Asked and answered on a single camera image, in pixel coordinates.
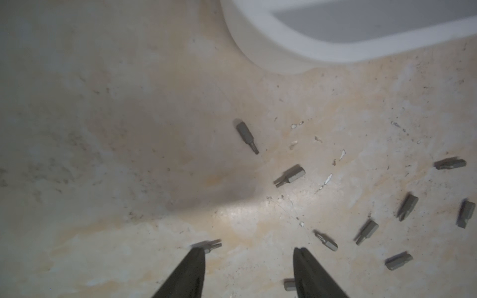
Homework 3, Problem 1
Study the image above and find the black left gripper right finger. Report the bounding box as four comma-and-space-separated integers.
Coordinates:
293, 248, 349, 298

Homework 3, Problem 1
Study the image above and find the white plastic storage box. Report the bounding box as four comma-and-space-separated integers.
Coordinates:
221, 0, 477, 75

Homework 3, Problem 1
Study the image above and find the grey screwdriver bit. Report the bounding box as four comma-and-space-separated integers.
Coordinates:
397, 193, 419, 222
355, 219, 379, 246
314, 232, 339, 252
283, 279, 296, 292
385, 252, 414, 271
203, 239, 222, 254
457, 199, 476, 228
275, 165, 306, 187
434, 158, 467, 170
236, 122, 259, 155

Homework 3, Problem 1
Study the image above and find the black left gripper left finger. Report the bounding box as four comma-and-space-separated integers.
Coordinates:
152, 247, 206, 298

